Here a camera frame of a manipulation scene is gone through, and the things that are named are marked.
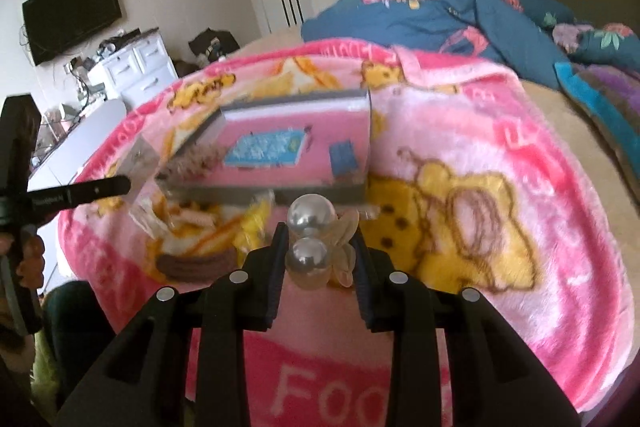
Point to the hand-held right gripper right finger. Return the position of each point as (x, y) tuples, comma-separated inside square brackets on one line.
[(362, 289)]

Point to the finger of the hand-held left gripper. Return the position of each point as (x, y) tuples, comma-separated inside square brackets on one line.
[(90, 189)]

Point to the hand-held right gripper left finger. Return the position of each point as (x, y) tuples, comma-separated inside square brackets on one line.
[(279, 272)]

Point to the pearl hair clip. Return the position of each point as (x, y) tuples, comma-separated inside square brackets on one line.
[(310, 227)]

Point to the grey box with pink inside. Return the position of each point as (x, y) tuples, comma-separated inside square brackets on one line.
[(280, 157)]

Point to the person's left hand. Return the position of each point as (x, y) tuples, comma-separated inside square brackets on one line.
[(32, 262)]

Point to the yellow packet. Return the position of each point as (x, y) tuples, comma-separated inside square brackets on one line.
[(255, 222)]

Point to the small clear box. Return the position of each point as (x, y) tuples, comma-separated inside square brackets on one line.
[(139, 159)]

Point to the blue book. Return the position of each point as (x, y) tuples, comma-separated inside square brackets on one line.
[(265, 149)]

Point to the white dresser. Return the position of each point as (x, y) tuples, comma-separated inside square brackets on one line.
[(140, 67)]

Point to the blue packet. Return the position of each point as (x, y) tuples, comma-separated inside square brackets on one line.
[(345, 157)]

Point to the black television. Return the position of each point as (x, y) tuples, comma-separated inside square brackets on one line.
[(70, 17)]

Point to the pink printed blanket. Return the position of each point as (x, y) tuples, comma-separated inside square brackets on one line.
[(475, 157)]

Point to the dark bag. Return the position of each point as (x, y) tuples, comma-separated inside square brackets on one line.
[(212, 43)]

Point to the blue floral duvet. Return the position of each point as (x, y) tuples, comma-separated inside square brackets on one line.
[(425, 19)]

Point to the purple and teal blanket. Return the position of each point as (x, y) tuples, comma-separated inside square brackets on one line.
[(605, 107)]

